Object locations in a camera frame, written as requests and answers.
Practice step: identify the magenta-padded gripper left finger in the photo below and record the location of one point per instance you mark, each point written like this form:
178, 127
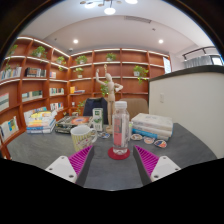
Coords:
74, 161

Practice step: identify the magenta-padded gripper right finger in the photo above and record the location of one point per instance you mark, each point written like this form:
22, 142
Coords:
151, 163

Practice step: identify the clear plastic water bottle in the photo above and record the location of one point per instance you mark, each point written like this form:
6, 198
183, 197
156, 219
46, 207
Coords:
120, 128

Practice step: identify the round orange blue sticker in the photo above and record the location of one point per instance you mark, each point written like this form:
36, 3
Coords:
160, 143

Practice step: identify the round pale orange sticker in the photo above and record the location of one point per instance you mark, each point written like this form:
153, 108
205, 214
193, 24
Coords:
148, 140

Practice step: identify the pale patterned ceramic mug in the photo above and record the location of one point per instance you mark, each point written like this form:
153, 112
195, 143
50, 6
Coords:
81, 136

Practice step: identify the round white sticker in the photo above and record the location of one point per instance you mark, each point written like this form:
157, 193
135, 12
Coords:
136, 136

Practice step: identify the flat round red coaster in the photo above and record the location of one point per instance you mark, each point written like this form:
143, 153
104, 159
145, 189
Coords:
117, 155

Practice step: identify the white stack of books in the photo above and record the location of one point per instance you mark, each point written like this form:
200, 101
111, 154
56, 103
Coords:
152, 126

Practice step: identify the dark stack of books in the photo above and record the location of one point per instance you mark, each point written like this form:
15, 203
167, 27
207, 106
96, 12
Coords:
71, 123

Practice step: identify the small white green carton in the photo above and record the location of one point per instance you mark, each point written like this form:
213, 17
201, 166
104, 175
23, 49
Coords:
97, 119

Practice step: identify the colourful stack of books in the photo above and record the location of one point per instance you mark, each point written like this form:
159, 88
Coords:
41, 121

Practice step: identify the tan upholstered chair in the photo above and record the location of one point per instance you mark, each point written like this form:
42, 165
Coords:
135, 106

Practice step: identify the dark blue chair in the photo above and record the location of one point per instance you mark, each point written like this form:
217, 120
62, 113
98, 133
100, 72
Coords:
94, 106

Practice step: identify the white partition counter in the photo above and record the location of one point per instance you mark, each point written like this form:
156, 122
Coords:
190, 106

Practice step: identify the wooden artist mannequin figure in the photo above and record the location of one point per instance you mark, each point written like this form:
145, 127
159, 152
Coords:
109, 96

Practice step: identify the group of ceiling lights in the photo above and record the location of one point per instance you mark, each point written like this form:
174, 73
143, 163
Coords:
108, 5

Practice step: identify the wooden wall shelf unit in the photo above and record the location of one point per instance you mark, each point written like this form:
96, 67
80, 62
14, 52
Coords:
60, 80

